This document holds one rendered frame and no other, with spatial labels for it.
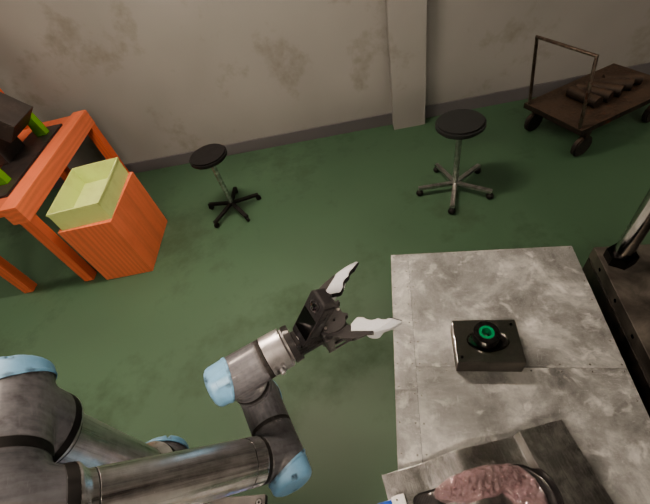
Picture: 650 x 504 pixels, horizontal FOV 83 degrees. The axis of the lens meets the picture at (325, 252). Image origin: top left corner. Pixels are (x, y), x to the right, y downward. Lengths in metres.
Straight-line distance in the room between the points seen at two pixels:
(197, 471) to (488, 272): 1.25
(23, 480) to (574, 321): 1.45
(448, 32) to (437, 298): 2.71
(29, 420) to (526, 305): 1.39
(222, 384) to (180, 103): 3.50
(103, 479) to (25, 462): 0.09
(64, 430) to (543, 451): 1.04
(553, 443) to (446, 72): 3.25
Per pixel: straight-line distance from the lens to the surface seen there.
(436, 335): 1.40
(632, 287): 1.71
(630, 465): 1.39
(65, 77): 4.29
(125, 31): 3.88
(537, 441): 1.21
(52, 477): 0.58
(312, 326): 0.64
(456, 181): 3.06
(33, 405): 0.62
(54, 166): 3.59
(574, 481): 1.21
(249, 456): 0.67
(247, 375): 0.68
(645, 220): 1.59
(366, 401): 2.16
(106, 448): 0.75
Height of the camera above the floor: 2.04
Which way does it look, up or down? 48 degrees down
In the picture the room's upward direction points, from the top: 16 degrees counter-clockwise
